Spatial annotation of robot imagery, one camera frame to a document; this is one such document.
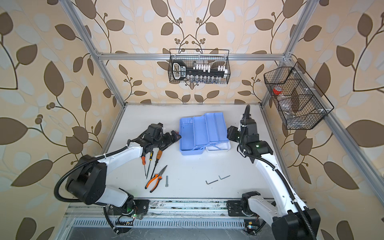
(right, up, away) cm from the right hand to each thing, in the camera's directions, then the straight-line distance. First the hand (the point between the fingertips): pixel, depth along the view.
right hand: (233, 131), depth 78 cm
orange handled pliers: (-41, -27, +6) cm, 49 cm away
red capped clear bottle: (+25, +22, +3) cm, 34 cm away
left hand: (-30, -5, +9) cm, 32 cm away
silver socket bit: (-36, -30, +4) cm, 47 cm away
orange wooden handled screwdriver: (-43, -16, +15) cm, 49 cm away
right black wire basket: (+32, +14, -6) cm, 36 cm away
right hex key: (-4, -27, +6) cm, 28 cm away
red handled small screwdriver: (-51, -20, +11) cm, 56 cm away
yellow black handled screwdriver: (-48, -19, +13) cm, 54 cm away
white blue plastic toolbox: (-12, -2, +11) cm, 16 cm away
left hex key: (-13, -30, +4) cm, 32 cm away
